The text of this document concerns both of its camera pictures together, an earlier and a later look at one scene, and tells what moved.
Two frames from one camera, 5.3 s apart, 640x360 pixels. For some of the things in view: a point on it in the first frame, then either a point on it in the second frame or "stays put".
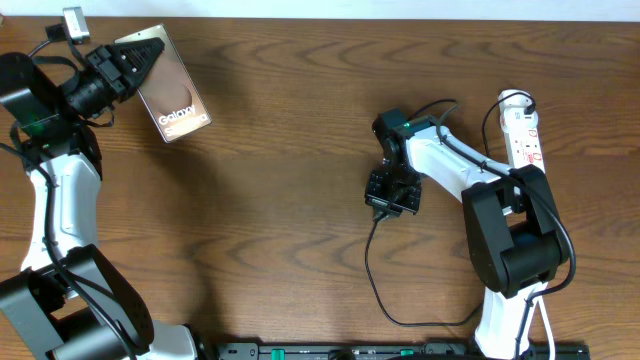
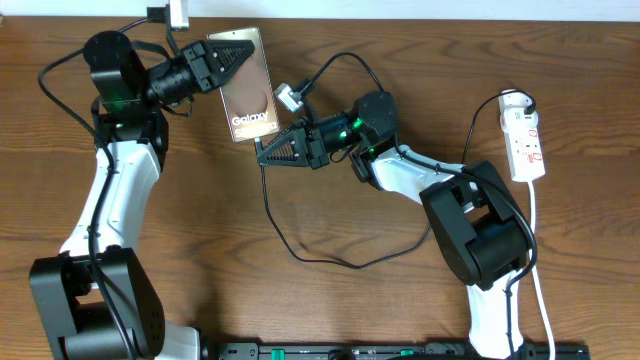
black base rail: x=450 y=350 stays put
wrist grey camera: x=76 y=25 to x=179 y=15
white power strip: x=520 y=129 stays put
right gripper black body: x=395 y=192 to x=335 y=134
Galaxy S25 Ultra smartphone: x=167 y=91 to x=248 y=93
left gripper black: x=105 y=63 to x=204 y=62
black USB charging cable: x=530 y=109 to x=419 y=238
